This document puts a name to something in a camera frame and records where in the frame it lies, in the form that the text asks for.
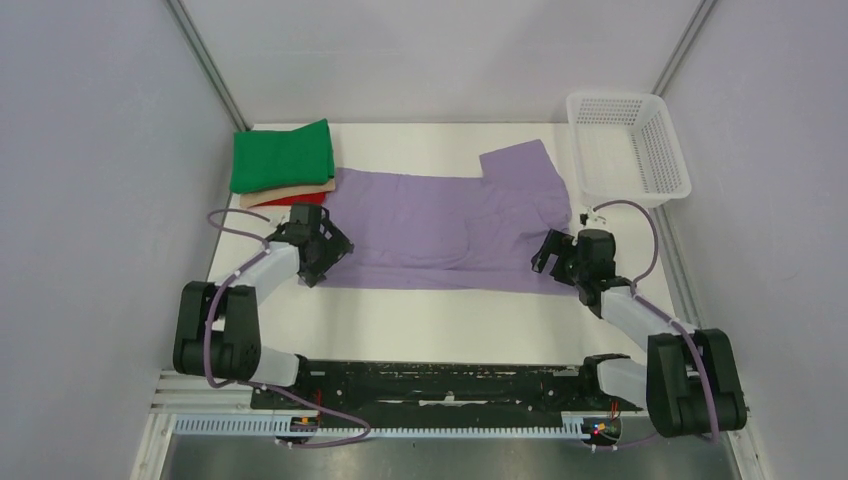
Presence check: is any white plastic basket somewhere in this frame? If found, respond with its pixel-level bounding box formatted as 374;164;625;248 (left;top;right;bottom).
566;91;692;209

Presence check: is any green folded t-shirt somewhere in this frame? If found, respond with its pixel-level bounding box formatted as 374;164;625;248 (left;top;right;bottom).
229;119;336;195

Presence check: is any beige folded t-shirt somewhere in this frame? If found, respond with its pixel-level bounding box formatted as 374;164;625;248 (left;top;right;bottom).
238;179;336;209

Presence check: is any white cable duct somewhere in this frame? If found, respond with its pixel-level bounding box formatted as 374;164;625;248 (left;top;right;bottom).
173;414;590;441

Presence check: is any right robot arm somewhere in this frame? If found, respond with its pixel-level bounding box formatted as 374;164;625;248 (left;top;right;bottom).
531;229;748;438

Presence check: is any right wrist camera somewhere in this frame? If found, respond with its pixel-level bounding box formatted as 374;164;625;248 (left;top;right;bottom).
579;207;608;230

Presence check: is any red folded t-shirt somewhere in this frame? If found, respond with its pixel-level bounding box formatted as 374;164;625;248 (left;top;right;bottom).
259;192;327;207

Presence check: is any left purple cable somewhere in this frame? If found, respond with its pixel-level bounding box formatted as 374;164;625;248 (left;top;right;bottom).
202;207;374;452

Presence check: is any purple t-shirt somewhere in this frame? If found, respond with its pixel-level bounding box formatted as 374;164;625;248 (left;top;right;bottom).
322;140;573;295

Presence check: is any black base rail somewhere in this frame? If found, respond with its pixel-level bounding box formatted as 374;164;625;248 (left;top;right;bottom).
249;360;639;430

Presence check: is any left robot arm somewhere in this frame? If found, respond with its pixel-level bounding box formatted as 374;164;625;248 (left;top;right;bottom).
172;203;354;408

